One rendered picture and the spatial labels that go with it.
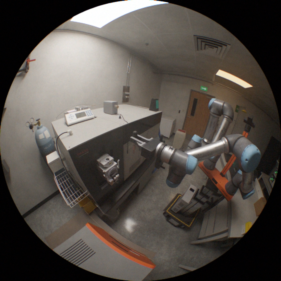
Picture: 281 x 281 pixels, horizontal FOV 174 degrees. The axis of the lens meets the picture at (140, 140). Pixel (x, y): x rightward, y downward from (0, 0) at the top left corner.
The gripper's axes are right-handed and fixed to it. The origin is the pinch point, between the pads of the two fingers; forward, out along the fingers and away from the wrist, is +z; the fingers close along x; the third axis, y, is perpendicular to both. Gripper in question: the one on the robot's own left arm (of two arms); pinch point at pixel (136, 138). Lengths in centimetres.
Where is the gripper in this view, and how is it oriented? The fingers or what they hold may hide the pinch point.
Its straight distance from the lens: 48.0
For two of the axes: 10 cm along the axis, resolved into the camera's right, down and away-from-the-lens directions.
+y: 0.9, -8.6, -5.0
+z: -7.8, -3.7, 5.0
